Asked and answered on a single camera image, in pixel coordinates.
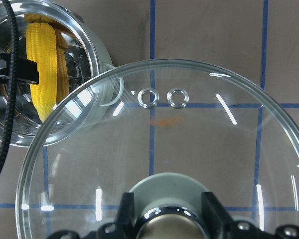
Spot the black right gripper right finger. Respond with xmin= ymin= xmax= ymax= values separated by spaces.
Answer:
xmin=201 ymin=192 xmax=234 ymax=239

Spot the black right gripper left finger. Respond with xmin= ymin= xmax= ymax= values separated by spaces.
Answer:
xmin=114 ymin=192 xmax=135 ymax=239

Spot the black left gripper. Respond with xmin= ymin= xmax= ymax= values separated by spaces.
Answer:
xmin=0 ymin=52 xmax=39 ymax=85

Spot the yellow toy corn cob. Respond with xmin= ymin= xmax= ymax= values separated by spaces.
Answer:
xmin=24 ymin=14 xmax=70 ymax=122

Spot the glass pot lid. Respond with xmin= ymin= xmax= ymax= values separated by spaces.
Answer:
xmin=15 ymin=59 xmax=299 ymax=239

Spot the pale green cooking pot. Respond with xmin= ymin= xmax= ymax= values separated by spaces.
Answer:
xmin=0 ymin=0 xmax=120 ymax=147

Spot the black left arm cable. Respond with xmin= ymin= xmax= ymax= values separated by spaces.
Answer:
xmin=0 ymin=0 xmax=18 ymax=192

